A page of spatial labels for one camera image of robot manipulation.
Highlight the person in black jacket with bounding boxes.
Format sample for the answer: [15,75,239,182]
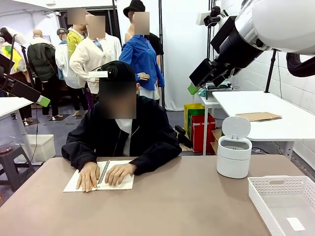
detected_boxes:
[61,61,183,177]

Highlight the red bag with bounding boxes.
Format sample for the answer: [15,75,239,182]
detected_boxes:
[190,113,217,153]

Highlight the grey tray with green items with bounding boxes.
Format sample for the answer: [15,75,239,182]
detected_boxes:
[205,82,234,100]

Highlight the white lidded trash can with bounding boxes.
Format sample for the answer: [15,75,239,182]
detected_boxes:
[216,116,253,179]

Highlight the person's left forearm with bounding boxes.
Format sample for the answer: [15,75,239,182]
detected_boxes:
[129,141,183,177]

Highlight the white label sticker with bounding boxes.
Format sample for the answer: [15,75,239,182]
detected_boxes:
[286,217,306,232]

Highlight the yellow green bag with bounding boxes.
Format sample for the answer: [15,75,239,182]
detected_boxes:
[184,103,206,139]

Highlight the grey plastic stool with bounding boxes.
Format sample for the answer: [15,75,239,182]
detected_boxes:
[0,144,35,192]

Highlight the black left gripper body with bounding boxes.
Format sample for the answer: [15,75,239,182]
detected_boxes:
[0,71,16,93]

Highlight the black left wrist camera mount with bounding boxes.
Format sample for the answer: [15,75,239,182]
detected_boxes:
[0,53,15,74]

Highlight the black bucket hat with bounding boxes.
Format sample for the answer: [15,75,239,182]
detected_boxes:
[123,0,146,18]

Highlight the white perforated plastic basket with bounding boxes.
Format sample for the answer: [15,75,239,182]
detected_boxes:
[247,175,315,236]

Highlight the white head-mounted camera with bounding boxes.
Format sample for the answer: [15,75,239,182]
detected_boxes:
[88,70,108,79]

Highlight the mannequin in cream cardigan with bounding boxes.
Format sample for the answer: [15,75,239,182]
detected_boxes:
[69,14,123,114]

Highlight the person's left hand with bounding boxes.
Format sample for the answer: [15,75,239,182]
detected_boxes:
[105,164,137,187]

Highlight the person's right hand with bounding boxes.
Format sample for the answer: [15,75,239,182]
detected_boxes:
[76,161,101,193]

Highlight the white storage bin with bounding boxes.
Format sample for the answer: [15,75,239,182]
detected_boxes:
[19,134,56,163]

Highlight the black backdrop pole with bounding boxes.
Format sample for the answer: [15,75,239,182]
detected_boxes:
[207,0,216,61]
[158,0,165,106]

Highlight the black tripod stand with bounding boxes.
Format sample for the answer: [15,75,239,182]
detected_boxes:
[264,49,278,94]

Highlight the black hanging cable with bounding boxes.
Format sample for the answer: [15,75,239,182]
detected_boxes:
[24,105,41,173]

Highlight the black microphone stand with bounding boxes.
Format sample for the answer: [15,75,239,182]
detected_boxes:
[20,45,36,89]

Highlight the black cap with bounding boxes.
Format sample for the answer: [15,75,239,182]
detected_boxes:
[101,61,137,83]

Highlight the white spiral notebook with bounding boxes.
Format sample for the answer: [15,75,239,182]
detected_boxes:
[63,160,135,193]

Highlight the mannequin in green puffer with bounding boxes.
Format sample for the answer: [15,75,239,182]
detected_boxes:
[26,29,60,124]

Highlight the black arm cable sleeve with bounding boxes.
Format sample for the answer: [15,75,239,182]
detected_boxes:
[286,52,315,78]

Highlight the white desk with leg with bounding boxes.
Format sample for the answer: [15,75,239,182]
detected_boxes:
[0,96,42,166]

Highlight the brown cardboard sheet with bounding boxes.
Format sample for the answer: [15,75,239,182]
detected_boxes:
[235,112,283,123]

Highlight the large white table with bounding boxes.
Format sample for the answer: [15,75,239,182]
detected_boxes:
[212,90,315,160]

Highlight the mannequin in white yellow clothes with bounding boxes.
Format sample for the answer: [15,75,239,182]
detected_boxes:
[0,26,29,75]

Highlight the person's right forearm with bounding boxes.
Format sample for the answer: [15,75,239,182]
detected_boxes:
[61,136,99,171]

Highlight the glass bowl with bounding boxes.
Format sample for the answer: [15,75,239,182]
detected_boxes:
[0,136,16,154]

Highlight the mannequin in yellow jacket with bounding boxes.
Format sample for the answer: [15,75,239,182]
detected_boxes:
[66,7,87,59]

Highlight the small white side table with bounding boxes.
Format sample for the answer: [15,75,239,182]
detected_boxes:
[192,85,222,156]

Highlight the mannequin in blue shirt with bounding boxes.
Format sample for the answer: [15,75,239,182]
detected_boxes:
[118,11,165,101]

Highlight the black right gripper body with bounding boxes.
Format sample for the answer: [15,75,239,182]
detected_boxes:
[216,26,264,75]

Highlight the mannequin in black t-shirt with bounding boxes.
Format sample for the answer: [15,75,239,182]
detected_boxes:
[147,32,165,66]

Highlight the black object on floor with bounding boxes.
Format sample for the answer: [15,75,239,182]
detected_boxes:
[174,125,194,148]

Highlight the mannequin in white shirt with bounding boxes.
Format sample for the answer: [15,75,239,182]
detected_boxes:
[55,28,82,118]

